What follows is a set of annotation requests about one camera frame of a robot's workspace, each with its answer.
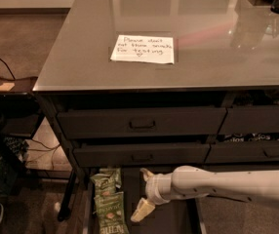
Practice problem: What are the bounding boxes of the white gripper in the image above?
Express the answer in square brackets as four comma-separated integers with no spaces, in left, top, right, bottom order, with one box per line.
[131,168,172,222]

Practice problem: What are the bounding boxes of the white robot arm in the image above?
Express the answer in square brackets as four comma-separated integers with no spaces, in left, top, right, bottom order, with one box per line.
[131,166,279,222]

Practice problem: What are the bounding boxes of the rear green chip bag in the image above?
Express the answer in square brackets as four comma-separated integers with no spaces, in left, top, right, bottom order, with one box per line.
[91,168,122,196]

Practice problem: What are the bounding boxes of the middle left grey drawer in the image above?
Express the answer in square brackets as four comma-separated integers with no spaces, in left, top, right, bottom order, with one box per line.
[73,142,210,167]

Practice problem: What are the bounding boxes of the grey drawer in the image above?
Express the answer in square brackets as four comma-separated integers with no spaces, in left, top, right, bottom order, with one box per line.
[73,142,210,167]
[219,105,279,135]
[57,107,226,139]
[206,140,279,164]

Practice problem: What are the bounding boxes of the front green jalapeno chip bag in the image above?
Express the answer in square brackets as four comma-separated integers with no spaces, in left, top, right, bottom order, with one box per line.
[94,192,129,234]

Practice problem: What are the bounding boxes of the open bottom left drawer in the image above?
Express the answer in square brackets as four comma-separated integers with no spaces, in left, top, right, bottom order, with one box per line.
[83,168,207,234]

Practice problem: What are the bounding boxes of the top left grey drawer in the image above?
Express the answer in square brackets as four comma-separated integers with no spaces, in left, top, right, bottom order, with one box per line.
[57,107,226,139]

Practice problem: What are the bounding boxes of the dark snack bags in drawer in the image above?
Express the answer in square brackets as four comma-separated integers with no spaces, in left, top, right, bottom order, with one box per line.
[218,133,279,142]

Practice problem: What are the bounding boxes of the top right grey drawer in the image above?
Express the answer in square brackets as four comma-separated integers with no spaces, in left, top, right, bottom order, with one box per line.
[219,105,279,135]

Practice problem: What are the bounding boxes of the middle right grey drawer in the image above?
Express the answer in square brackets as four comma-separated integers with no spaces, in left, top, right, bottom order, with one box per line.
[206,140,279,164]

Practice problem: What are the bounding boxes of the white handwritten paper note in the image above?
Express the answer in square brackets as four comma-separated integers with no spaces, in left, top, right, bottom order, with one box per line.
[110,35,175,64]

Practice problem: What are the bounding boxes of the black crate with items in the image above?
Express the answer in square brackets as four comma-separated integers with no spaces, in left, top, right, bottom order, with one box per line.
[0,137,29,195]

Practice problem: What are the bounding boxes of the dark side tray table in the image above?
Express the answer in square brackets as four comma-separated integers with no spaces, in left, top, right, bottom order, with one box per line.
[0,77,44,138]

